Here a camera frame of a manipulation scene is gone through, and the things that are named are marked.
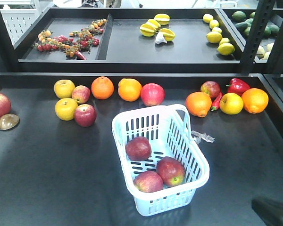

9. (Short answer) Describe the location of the light blue plastic basket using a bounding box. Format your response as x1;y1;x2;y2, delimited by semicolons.
111;104;210;217

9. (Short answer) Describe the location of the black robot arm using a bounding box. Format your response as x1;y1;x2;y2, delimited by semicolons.
251;197;283;226

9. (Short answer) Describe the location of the large red apple back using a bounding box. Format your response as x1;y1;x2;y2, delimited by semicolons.
141;83;165;106

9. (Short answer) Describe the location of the orange back middle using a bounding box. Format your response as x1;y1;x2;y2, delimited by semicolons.
118;78;142;102

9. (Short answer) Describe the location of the orange back left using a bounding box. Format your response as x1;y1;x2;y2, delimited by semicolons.
91;76;114;100

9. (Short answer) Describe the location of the red apple front pair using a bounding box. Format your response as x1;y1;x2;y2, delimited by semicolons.
74;104;97;127

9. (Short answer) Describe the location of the orange with nub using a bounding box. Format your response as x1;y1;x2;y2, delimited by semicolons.
185;91;212;118

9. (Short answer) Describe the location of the small red apple pair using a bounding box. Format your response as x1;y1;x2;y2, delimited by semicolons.
72;85;91;104

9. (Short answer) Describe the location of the crumpled clear plastic wrap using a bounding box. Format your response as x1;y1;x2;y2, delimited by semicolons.
191;130;215;144

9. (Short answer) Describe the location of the red chili pepper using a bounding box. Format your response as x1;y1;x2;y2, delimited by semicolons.
211;92;223;111

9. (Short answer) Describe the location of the yellow apple front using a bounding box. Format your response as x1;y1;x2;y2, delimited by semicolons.
55;98;78;121

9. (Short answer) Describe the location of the yellow apple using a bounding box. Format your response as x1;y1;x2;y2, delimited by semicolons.
219;93;244;115
54;79;75;99
55;98;78;121

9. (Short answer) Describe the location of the white garlic bulb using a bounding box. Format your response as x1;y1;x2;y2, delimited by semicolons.
155;32;167;44

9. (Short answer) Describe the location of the yellow apple back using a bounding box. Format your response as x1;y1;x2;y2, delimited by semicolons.
54;79;75;99

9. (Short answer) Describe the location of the cherry tomato vine cluster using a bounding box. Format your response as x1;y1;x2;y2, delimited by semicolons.
32;18;108;60

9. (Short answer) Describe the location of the red bell pepper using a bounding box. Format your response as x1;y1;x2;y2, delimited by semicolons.
226;78;250;96

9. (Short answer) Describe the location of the yellow lemon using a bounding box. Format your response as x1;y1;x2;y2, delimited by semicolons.
217;43;235;56

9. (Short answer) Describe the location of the round orange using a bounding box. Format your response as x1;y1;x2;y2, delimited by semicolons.
241;88;269;114

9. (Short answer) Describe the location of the brown half shell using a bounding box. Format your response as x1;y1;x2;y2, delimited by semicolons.
0;113;20;130

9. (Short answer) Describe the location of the green avocado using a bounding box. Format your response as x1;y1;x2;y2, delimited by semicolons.
232;11;247;22

